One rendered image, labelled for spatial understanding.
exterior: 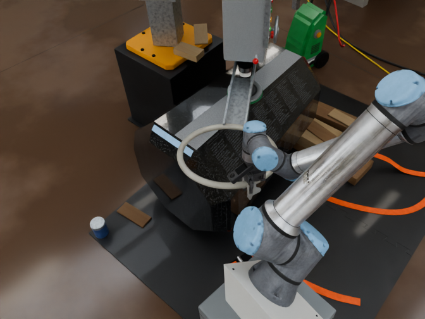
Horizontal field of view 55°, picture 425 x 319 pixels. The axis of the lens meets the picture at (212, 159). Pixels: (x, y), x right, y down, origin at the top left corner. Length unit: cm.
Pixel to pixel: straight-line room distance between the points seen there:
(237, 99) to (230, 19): 42
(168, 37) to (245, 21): 103
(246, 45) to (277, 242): 122
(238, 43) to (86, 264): 175
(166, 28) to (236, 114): 107
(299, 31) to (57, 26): 279
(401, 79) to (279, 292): 79
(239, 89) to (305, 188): 116
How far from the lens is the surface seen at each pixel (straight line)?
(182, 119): 242
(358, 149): 122
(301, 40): 396
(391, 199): 325
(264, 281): 149
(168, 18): 300
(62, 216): 324
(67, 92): 424
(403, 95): 118
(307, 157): 153
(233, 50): 227
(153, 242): 291
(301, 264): 146
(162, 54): 306
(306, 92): 283
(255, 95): 251
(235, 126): 214
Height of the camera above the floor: 251
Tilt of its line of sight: 49 degrees down
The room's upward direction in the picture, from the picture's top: 4 degrees counter-clockwise
